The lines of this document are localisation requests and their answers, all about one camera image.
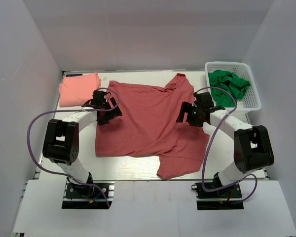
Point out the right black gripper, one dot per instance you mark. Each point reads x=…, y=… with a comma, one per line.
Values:
x=188, y=107

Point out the red t-shirt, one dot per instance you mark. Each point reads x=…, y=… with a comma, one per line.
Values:
x=148, y=127

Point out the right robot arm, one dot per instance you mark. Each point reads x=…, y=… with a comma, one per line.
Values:
x=252, y=148

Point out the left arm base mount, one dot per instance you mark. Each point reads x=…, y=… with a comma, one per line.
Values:
x=86, y=197

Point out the folded pink t-shirt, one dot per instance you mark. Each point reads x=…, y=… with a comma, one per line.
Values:
x=75, y=91

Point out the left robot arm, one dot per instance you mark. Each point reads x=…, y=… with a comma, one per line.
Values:
x=61, y=143

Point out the green t-shirt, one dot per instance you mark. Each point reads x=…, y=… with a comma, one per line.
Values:
x=227, y=81

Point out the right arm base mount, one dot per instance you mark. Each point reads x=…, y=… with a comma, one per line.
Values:
x=227, y=199

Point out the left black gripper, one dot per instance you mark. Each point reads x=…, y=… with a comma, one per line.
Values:
x=113, y=114

